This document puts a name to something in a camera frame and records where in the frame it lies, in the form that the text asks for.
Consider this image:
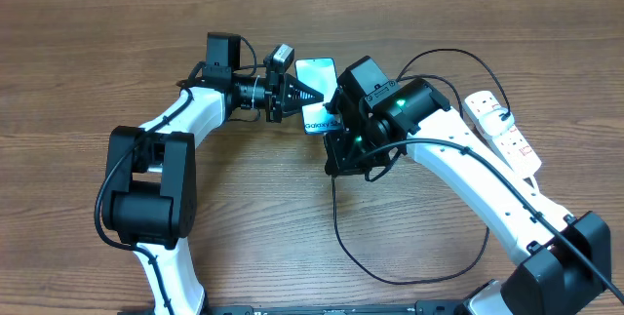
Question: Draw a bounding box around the white charger plug adapter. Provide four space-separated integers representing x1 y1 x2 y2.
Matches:
477 108 515 139

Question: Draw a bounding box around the black USB charging cable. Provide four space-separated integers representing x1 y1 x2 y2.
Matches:
331 47 513 287

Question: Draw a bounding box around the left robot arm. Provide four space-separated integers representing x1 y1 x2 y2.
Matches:
94 32 323 314

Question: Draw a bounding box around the blue Galaxy smartphone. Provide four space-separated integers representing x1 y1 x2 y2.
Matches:
295 58 342 135

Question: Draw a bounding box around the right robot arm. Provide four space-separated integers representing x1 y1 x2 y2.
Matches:
324 56 622 314

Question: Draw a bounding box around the white power strip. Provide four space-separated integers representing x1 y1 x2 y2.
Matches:
464 91 542 178

